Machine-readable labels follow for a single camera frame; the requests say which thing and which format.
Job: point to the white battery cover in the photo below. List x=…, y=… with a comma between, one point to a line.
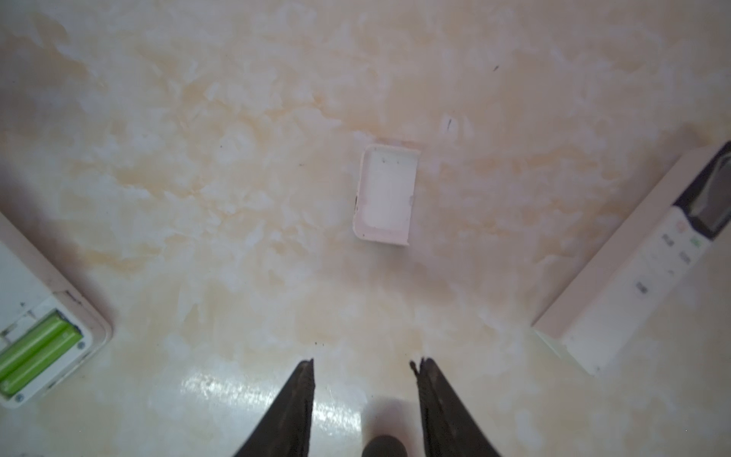
x=385, y=194

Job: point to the white remote with eco sticker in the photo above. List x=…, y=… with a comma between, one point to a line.
x=32, y=289

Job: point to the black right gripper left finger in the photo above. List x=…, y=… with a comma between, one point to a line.
x=285, y=428

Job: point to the green battery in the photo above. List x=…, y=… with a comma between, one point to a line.
x=21, y=350
x=40, y=361

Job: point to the slim white remote with display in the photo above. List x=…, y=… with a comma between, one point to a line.
x=649, y=254

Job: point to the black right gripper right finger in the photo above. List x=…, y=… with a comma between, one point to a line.
x=448, y=427

